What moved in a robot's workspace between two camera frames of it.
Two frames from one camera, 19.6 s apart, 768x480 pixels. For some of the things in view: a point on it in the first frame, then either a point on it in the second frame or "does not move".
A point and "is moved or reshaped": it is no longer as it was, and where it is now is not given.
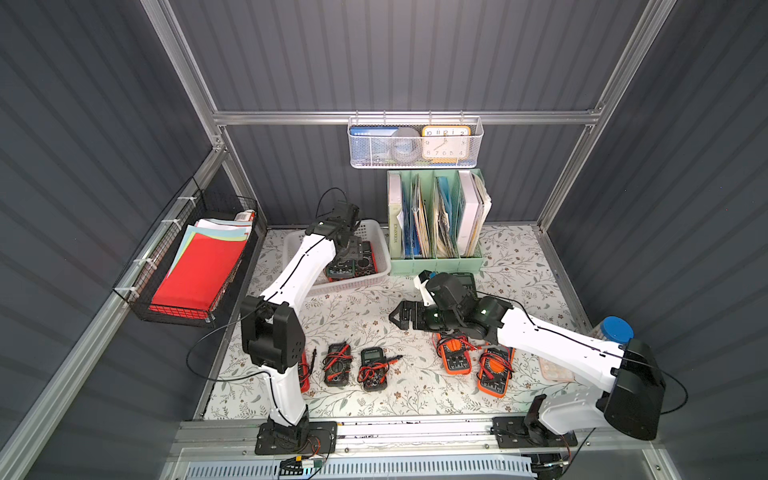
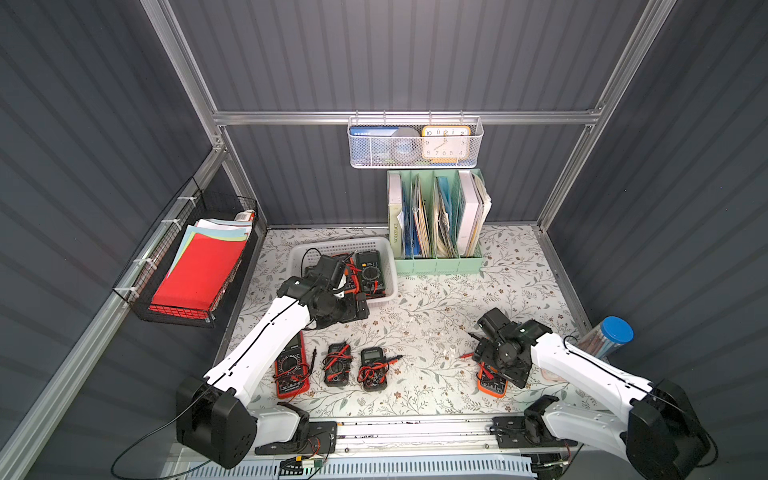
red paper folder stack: x=203 y=265 does not move
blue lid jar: x=617 y=329 does not move
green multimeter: x=467 y=280 → x=371 y=274
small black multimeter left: x=337 y=364 does not move
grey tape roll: x=406 y=144 does not move
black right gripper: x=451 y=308 → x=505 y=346
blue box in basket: x=369 y=145 does not move
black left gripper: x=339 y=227 → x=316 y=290
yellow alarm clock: x=445 y=144 does not move
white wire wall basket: x=415 y=141 does not move
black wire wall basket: x=186 y=271 does not move
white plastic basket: x=374 y=232 is moved or reshaped
